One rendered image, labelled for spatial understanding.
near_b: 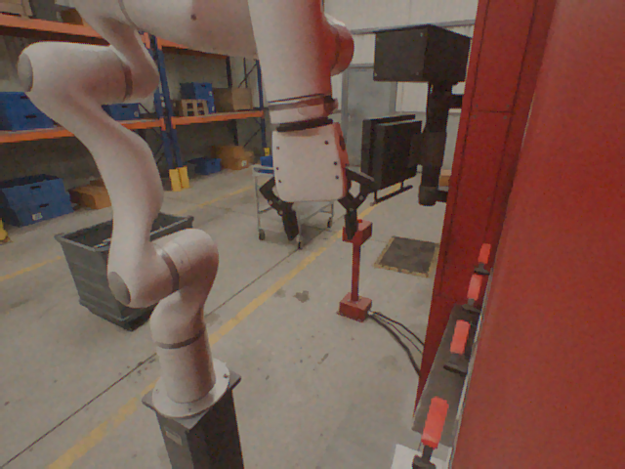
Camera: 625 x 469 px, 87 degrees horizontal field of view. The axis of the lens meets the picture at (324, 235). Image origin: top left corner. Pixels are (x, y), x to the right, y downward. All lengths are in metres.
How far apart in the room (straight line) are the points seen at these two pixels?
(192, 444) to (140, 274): 0.49
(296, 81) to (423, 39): 1.13
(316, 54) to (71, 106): 0.45
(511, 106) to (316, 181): 0.96
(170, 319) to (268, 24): 0.62
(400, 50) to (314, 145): 1.16
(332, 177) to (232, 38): 0.24
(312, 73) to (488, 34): 0.96
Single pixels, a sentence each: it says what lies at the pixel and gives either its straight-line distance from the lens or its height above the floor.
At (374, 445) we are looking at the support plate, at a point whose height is 1.00.
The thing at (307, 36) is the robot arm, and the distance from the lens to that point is 0.42.
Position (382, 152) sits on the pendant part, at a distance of 1.61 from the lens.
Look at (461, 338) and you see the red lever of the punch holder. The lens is 0.69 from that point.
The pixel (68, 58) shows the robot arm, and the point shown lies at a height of 1.77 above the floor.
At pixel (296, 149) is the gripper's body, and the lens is 0.44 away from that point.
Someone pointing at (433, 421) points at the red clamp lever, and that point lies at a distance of 0.54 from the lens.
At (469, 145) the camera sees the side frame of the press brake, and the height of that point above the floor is 1.54.
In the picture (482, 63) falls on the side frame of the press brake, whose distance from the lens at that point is 1.32.
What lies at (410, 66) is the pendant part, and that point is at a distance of 1.53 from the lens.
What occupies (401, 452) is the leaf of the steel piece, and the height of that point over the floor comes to 1.00.
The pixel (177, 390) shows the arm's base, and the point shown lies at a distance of 0.95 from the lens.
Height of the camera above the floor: 1.72
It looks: 24 degrees down
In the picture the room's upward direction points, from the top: straight up
